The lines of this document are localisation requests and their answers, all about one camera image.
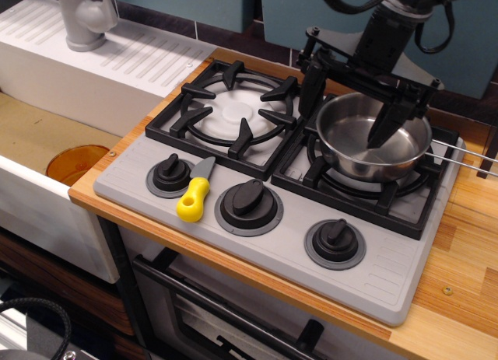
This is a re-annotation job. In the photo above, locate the black right burner grate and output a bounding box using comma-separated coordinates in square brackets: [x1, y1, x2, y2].
[272, 104, 462, 239]

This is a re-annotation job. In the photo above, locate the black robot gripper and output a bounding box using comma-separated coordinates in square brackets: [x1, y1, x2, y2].
[297, 4, 443, 149]

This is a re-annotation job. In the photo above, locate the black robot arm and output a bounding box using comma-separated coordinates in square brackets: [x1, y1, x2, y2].
[297, 0, 456, 148]

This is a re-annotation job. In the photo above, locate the orange plastic bowl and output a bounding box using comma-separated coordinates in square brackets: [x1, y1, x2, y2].
[46, 145, 110, 186]

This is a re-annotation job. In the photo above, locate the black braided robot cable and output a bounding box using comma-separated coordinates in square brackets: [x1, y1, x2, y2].
[314, 0, 394, 16]

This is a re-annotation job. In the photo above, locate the black right stove knob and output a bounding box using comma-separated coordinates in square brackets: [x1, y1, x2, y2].
[304, 218, 366, 271]

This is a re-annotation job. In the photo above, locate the stainless steel pan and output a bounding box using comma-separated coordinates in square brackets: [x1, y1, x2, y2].
[315, 93, 485, 183]

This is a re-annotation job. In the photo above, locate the black left stove knob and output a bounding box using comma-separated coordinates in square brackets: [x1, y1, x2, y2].
[146, 153, 194, 199]

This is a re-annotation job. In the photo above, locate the black left burner grate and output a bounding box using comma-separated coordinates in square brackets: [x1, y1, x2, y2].
[146, 60, 300, 180]

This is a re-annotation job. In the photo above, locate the black burner grate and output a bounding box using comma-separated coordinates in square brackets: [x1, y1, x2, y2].
[272, 104, 462, 239]
[146, 60, 300, 180]

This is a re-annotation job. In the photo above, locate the black middle stove knob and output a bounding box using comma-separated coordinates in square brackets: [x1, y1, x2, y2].
[215, 179, 284, 237]

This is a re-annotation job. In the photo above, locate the white toy sink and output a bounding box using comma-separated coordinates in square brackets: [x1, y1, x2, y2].
[1, 0, 214, 284]

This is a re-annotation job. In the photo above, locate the yellow handled toy knife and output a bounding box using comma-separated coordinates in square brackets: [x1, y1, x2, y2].
[176, 156, 216, 222]

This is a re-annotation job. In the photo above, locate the grey toy faucet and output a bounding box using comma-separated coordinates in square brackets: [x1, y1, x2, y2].
[58, 0, 118, 52]

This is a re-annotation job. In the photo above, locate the grey toy stove top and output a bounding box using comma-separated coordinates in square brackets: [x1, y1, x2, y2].
[92, 58, 467, 328]

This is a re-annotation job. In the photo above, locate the black stove knob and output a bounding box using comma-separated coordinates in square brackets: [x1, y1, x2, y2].
[304, 218, 366, 271]
[215, 179, 284, 237]
[146, 153, 194, 199]

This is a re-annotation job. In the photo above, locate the black braided cable foreground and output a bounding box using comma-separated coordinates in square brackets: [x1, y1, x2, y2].
[0, 297, 73, 360]

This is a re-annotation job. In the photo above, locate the toy oven door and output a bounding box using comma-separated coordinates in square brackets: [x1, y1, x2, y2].
[132, 249, 400, 359]

